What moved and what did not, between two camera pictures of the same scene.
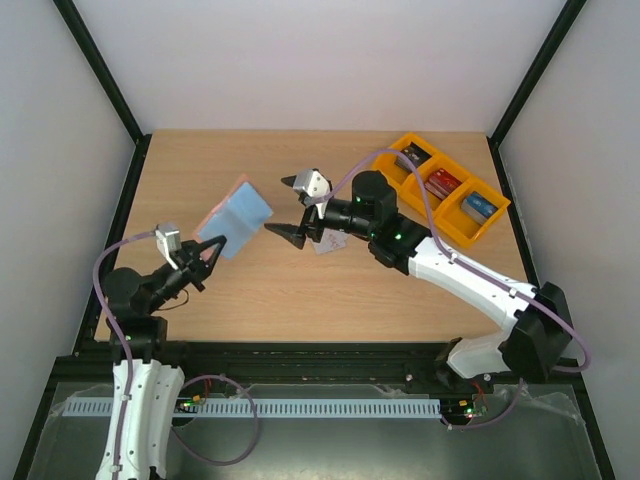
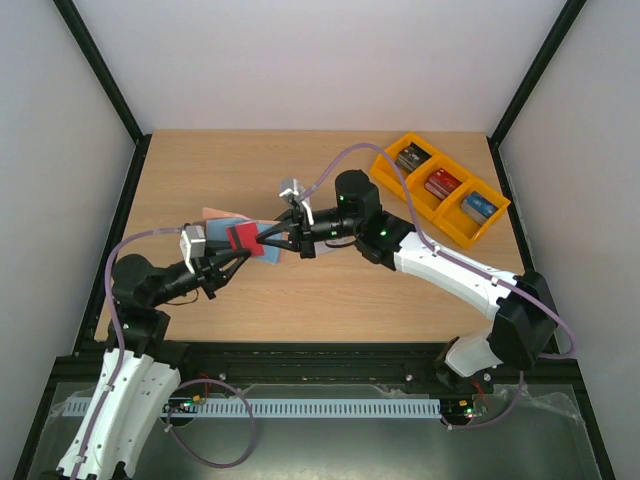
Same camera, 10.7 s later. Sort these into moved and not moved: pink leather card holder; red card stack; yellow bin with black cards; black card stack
Moved: pink leather card holder
Not moved: red card stack; yellow bin with black cards; black card stack
